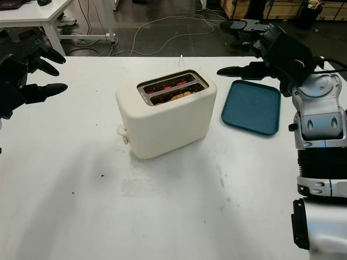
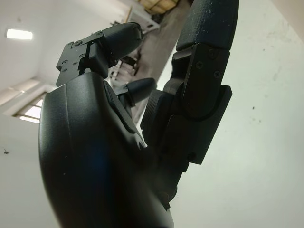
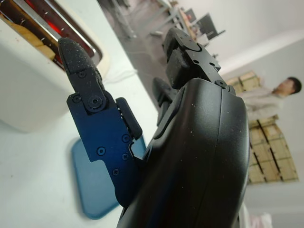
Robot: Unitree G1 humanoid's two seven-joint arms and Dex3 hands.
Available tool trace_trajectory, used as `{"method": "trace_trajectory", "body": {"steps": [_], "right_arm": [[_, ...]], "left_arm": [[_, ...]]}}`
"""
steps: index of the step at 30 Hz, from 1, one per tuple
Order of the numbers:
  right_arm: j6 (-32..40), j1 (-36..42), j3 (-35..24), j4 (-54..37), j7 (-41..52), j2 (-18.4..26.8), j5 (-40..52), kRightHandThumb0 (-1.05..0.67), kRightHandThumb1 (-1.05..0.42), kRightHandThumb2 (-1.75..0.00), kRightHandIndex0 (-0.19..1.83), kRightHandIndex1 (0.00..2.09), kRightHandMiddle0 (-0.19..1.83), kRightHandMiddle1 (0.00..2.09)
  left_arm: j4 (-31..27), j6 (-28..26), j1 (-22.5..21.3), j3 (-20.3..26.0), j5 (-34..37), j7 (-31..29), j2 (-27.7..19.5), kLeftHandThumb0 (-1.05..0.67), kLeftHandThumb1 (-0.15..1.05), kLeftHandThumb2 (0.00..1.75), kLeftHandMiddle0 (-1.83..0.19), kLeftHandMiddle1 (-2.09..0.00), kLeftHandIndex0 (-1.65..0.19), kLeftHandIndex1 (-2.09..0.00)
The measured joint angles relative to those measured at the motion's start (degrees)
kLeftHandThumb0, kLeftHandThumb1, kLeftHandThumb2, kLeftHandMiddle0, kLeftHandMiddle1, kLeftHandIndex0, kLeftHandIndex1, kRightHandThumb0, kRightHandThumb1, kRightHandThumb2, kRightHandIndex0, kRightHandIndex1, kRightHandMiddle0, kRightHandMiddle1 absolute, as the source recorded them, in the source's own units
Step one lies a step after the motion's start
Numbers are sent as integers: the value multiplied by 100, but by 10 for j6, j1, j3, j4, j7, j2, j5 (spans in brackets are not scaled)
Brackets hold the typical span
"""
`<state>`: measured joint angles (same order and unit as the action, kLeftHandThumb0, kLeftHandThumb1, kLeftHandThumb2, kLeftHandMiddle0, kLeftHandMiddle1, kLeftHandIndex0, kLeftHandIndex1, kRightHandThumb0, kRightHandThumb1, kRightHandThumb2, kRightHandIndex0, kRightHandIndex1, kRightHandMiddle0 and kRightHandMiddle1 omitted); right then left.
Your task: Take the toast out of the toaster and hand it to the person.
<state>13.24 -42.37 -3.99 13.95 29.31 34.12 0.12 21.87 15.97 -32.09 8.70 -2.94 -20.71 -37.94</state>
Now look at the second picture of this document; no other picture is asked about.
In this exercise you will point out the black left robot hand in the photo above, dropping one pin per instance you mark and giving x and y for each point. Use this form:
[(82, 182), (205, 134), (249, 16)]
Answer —
[(99, 166)]

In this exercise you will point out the window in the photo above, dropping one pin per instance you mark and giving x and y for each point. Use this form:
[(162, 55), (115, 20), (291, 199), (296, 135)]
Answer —
[(31, 111)]

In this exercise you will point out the ceiling light panel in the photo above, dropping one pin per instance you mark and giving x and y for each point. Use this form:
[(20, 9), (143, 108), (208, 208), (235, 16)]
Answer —
[(19, 33)]

